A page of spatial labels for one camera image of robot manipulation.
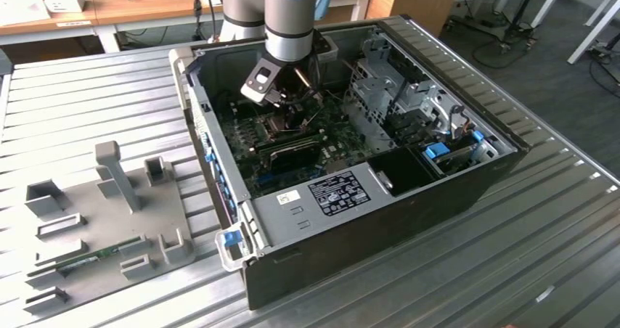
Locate silver socket cover frame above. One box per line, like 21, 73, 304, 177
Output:
292, 104, 326, 130

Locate silver green CPU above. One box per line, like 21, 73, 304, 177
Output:
265, 114, 299, 133

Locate CPU socket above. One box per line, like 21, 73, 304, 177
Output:
259, 108, 315, 144

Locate RAM slot white latches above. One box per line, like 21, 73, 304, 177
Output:
251, 131, 324, 149
252, 136, 326, 155

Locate RAM slot black latches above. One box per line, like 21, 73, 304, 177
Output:
253, 139, 326, 157
251, 134, 326, 152

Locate silver perforated drive cage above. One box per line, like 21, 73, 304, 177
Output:
342, 28, 469, 151

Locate green motherboard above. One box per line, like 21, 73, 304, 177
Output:
215, 88, 388, 198

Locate black graphics card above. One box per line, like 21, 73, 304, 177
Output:
259, 141, 324, 175

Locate hard disk in blue carrier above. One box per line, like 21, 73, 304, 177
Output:
420, 142, 485, 179

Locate wooden cabinet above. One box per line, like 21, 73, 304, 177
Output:
366, 0, 463, 38

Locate grey power supply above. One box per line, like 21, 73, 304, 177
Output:
247, 162, 394, 248

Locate wooden top desk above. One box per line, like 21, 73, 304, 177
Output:
0, 0, 120, 55
89, 0, 376, 35

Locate blue case release latch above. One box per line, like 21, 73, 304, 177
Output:
220, 229, 241, 249

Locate black wheeled stand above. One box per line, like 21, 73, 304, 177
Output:
443, 0, 542, 56

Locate black grey PC case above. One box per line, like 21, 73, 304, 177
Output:
167, 15, 558, 311

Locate grey parts rack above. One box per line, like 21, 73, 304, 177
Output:
21, 140, 199, 316

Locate white paper sheets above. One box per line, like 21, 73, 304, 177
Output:
0, 0, 53, 27

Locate green RAM stick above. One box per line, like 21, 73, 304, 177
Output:
54, 237, 144, 271

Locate white tape strip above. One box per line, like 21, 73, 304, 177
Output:
533, 283, 557, 304

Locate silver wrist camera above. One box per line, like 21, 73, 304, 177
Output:
239, 57, 285, 107

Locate small grey wrist camera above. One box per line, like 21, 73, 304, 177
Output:
314, 33, 339, 63

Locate hanging cable white plug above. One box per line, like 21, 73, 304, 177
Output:
205, 0, 220, 41

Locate multicolour wire bundle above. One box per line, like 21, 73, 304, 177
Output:
447, 104, 479, 140

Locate black floor cable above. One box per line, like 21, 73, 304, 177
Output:
471, 33, 530, 70
586, 50, 620, 100

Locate blue disk bay rail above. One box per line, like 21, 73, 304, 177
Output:
470, 131, 498, 160

